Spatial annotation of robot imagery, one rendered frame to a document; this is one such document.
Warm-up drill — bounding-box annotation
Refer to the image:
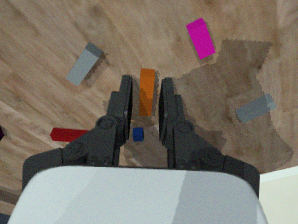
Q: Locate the orange rectangular bar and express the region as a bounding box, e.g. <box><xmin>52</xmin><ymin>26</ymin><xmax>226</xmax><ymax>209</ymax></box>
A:
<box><xmin>139</xmin><ymin>69</ymin><xmax>155</xmax><ymax>116</ymax></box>

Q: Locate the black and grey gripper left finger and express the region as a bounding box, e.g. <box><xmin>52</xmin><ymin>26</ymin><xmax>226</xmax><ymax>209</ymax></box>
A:
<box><xmin>22</xmin><ymin>75</ymin><xmax>133</xmax><ymax>192</ymax></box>

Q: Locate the magenta rectangular block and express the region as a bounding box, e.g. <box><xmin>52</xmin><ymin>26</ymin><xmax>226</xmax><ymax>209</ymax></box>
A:
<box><xmin>186</xmin><ymin>17</ymin><xmax>216</xmax><ymax>59</ymax></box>

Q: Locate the small blue block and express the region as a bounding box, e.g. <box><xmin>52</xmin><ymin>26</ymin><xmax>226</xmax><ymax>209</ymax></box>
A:
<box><xmin>133</xmin><ymin>127</ymin><xmax>144</xmax><ymax>142</ymax></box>

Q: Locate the red rod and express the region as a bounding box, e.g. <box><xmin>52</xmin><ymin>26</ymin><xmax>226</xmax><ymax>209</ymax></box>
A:
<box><xmin>50</xmin><ymin>128</ymin><xmax>90</xmax><ymax>142</ymax></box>

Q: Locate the grey rod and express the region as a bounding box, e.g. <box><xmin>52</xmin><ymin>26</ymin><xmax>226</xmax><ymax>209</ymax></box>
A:
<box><xmin>236</xmin><ymin>93</ymin><xmax>277</xmax><ymax>123</ymax></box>
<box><xmin>66</xmin><ymin>42</ymin><xmax>102</xmax><ymax>86</ymax></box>

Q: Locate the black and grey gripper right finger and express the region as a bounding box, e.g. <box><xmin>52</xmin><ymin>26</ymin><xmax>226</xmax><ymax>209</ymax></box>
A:
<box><xmin>158</xmin><ymin>78</ymin><xmax>260</xmax><ymax>199</ymax></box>

